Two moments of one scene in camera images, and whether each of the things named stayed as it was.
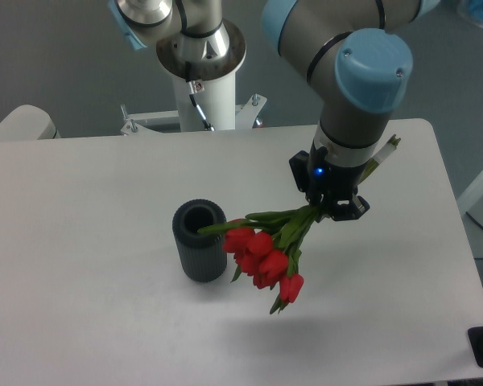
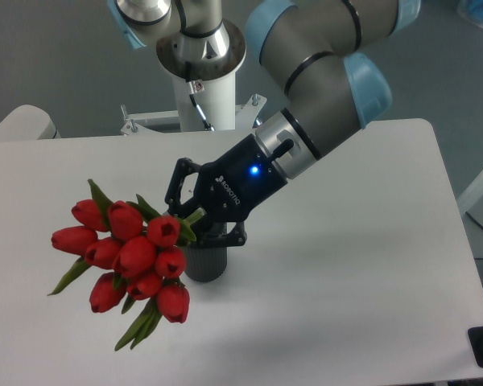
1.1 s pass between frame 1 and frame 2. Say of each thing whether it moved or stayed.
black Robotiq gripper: moved
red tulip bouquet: moved
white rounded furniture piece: stayed
